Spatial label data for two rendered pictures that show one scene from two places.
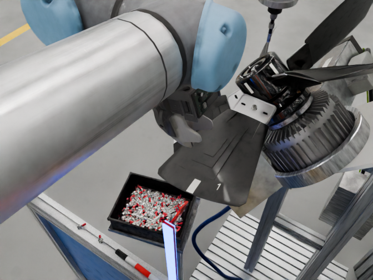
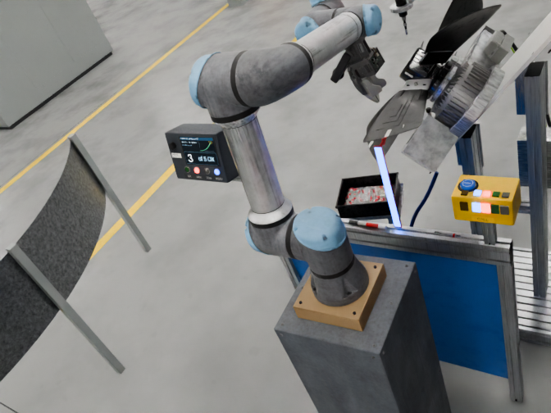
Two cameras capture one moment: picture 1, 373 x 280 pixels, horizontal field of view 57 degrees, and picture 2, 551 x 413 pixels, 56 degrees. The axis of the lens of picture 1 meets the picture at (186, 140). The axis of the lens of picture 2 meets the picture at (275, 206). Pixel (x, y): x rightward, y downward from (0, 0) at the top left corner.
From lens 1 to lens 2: 1.08 m
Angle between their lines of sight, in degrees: 16
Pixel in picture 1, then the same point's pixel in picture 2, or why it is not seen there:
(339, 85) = (482, 59)
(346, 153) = (488, 90)
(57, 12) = (311, 27)
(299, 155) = (458, 105)
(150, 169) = not seen: hidden behind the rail
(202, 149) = (388, 115)
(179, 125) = (367, 85)
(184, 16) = (357, 10)
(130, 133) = not seen: hidden behind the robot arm
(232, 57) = (377, 19)
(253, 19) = not seen: hidden behind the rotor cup
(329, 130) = (472, 80)
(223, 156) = (402, 113)
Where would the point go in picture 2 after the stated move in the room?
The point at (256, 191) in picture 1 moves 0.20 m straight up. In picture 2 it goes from (439, 147) to (430, 96)
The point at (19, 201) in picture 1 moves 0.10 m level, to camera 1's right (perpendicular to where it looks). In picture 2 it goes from (333, 50) to (376, 35)
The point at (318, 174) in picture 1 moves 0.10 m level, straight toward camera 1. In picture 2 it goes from (475, 111) to (466, 129)
